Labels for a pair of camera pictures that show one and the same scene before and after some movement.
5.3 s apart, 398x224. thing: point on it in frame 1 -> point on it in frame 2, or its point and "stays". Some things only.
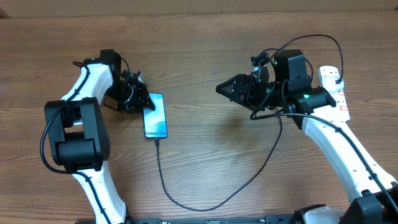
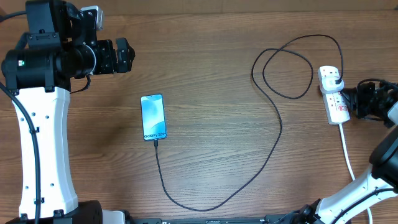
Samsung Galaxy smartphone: (154, 121) stays
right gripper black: (246, 93) -> (352, 96)
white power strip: (341, 112) stays
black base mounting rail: (272, 219) stays
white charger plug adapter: (333, 83) stays
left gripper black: (140, 102) -> (110, 65)
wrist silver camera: (142, 76) -> (91, 18)
